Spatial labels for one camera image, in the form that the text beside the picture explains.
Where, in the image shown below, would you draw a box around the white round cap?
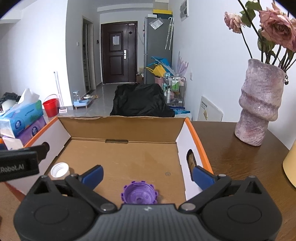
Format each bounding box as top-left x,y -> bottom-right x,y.
50,162 -> 70,180

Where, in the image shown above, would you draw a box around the purple plastic cap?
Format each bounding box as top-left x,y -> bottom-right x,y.
121,181 -> 158,205

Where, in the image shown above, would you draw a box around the purple tissue pack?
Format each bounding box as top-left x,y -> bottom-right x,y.
2,116 -> 46,150

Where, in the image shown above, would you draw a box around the red cardboard box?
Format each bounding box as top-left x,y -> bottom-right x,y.
27,116 -> 212,206

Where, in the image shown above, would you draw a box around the blue tissue pack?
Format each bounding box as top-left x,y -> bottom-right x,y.
1,88 -> 44,138

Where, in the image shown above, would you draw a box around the white board leaning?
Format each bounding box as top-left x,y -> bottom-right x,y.
197,96 -> 223,122

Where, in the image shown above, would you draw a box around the red bucket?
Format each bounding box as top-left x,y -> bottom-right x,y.
43,94 -> 59,118

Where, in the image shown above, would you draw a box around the blue pet feeder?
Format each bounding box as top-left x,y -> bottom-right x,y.
73,91 -> 94,109

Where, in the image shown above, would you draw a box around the yellow thermos jug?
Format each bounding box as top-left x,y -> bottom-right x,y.
282,140 -> 296,187

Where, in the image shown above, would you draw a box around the purple ceramic vase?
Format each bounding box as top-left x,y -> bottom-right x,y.
234,59 -> 287,147

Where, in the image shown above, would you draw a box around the dark brown door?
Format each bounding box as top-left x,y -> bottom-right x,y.
101,21 -> 137,84

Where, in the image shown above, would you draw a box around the dried pink roses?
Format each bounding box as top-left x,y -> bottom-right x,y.
224,1 -> 295,72

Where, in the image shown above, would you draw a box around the grey refrigerator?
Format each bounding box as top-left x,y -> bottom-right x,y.
144,16 -> 172,84

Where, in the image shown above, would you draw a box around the wire storage cart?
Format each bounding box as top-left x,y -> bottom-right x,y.
163,76 -> 186,108

